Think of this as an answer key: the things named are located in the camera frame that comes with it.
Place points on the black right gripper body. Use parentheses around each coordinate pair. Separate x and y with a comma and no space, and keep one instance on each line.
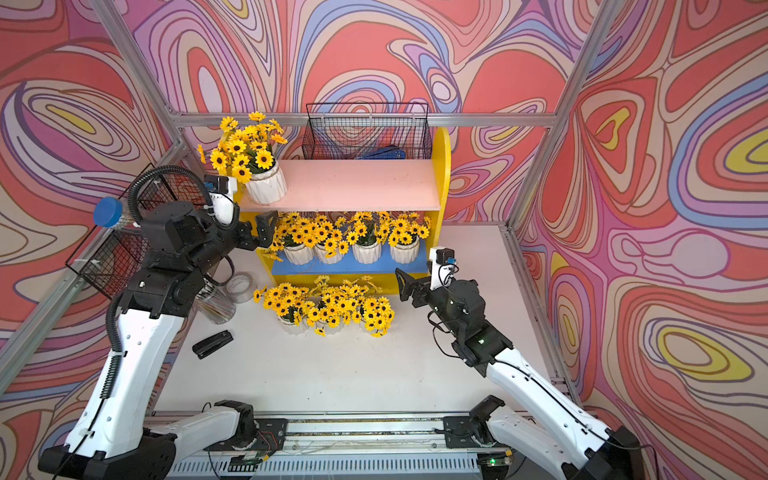
(438,302)

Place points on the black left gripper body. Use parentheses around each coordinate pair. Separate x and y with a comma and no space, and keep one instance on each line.
(218,243)

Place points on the sunflower pot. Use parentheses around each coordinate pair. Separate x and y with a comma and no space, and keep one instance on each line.
(293,240)
(246,152)
(287,302)
(331,307)
(366,235)
(329,238)
(406,232)
(374,311)

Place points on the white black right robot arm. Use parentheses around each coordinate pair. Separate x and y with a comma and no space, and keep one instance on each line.
(561,437)

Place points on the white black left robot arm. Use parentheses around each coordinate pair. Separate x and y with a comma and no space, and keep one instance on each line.
(110,441)

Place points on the white tape roll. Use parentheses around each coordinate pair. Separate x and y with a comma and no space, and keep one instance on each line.
(240,288)

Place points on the clear cup of pencils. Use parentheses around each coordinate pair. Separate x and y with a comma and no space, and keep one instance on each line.
(215,304)

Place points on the yellow pink blue wooden shelf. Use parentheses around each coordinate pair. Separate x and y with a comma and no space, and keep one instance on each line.
(346,186)

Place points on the black stapler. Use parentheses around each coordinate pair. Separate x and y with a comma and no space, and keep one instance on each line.
(211,344)

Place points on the clear tube with blue cap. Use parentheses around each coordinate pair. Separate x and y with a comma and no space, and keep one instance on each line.
(113,213)

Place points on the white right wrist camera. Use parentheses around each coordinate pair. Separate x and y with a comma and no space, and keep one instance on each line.
(442,266)

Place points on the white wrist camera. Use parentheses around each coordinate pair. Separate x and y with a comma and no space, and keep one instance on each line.
(442,266)
(222,190)

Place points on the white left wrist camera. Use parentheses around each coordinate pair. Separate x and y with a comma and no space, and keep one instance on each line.
(222,190)

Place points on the black wire basket back wall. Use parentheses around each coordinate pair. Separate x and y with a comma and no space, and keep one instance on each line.
(367,131)

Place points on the metal base rail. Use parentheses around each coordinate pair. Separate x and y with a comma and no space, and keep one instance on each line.
(384,446)

